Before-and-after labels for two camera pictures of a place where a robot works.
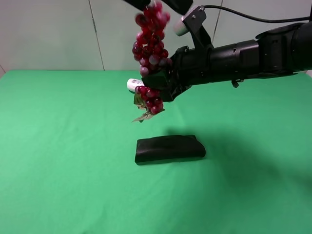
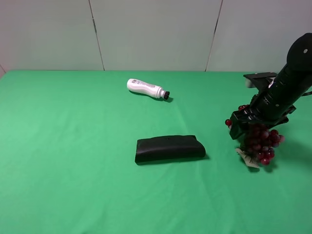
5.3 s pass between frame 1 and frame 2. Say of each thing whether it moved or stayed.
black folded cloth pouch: stayed
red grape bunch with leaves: moved
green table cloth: stayed
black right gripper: moved
